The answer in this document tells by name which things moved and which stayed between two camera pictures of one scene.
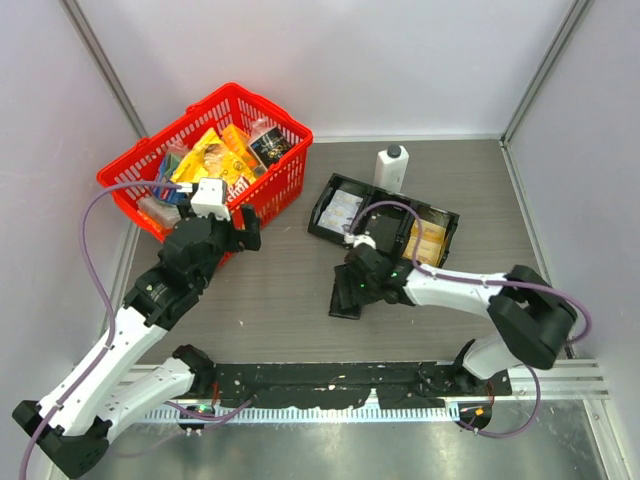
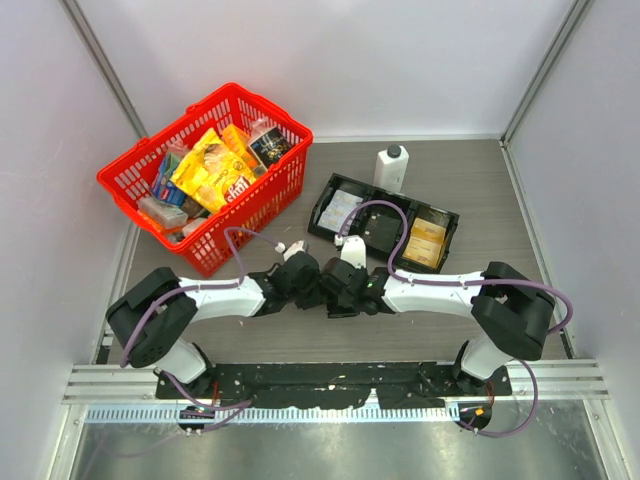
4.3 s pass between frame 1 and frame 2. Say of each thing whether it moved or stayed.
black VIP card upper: stayed
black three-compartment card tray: stayed
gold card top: stayed
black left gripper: moved
